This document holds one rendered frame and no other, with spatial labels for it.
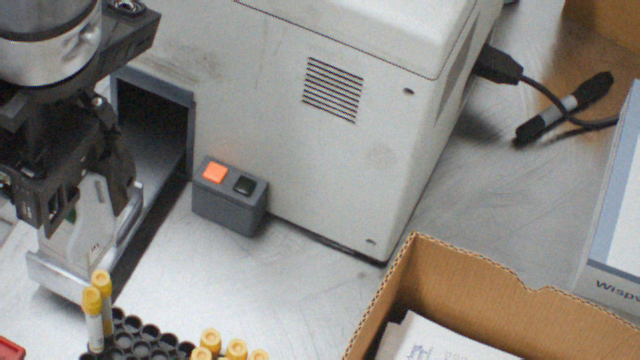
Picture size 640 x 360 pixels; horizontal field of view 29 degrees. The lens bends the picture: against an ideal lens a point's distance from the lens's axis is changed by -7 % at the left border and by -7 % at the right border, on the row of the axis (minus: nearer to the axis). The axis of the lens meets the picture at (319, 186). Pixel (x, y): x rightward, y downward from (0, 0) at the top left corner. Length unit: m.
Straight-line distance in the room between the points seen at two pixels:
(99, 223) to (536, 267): 0.47
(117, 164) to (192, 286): 0.34
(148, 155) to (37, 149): 0.40
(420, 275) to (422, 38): 0.21
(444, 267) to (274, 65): 0.20
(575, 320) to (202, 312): 0.32
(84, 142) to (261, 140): 0.34
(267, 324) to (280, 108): 0.19
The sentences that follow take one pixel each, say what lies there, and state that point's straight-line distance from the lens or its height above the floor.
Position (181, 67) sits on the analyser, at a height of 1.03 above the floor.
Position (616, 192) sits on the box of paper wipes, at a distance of 1.17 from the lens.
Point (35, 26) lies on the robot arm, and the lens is 0.66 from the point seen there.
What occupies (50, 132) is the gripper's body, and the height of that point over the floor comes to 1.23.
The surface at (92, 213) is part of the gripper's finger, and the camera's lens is 0.84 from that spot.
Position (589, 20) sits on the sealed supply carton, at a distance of 1.37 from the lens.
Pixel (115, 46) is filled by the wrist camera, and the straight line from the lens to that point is 0.79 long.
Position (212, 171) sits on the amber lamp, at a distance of 1.12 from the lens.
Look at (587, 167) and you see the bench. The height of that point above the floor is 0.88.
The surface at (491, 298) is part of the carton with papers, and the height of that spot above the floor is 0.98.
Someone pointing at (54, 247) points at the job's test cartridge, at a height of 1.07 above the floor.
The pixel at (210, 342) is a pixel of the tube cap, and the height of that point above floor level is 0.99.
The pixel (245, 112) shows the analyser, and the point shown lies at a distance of 1.06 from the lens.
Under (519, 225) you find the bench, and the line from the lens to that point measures 1.20.
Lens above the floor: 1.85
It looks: 55 degrees down
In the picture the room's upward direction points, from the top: 10 degrees clockwise
